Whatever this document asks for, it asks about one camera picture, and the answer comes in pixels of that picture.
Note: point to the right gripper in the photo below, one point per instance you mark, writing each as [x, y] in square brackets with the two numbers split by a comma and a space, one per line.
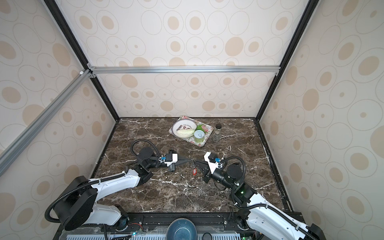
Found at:
[205, 170]

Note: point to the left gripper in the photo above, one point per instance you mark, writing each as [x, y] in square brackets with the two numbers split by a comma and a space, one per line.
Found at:
[181, 162]

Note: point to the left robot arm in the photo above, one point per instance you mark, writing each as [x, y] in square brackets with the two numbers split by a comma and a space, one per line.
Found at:
[78, 203]

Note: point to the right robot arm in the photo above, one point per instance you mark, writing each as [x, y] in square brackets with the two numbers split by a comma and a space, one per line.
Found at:
[253, 209]

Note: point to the pale cabbage piece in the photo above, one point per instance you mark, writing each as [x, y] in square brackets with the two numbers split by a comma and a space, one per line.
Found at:
[185, 133]

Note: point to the empty glass shaker silver lid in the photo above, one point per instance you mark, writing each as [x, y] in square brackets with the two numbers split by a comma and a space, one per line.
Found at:
[216, 138]

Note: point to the green tin can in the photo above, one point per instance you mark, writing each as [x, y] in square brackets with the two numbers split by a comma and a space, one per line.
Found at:
[199, 136]

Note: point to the white plate with rim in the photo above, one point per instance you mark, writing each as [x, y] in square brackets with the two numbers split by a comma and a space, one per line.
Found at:
[183, 124]

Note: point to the green leaf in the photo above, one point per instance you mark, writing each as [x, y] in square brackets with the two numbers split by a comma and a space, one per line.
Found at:
[200, 127]

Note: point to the herb jar black lid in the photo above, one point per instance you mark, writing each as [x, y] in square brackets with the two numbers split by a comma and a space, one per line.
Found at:
[218, 128]

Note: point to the blue bowl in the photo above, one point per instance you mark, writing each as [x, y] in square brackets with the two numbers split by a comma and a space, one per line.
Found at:
[182, 229]

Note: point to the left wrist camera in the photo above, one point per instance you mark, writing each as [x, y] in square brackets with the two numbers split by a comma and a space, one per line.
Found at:
[169, 159]

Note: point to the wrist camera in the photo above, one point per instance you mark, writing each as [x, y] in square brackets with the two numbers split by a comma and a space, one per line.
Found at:
[213, 161]
[169, 159]

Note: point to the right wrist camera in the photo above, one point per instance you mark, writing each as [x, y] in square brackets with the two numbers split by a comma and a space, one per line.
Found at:
[213, 161]

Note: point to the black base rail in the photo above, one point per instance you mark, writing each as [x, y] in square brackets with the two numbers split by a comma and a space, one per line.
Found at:
[156, 226]

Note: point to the horizontal aluminium rail back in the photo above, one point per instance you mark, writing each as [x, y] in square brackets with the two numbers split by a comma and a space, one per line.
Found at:
[185, 69]

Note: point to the diagonal aluminium rail left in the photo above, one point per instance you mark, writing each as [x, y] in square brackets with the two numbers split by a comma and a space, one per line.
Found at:
[25, 138]

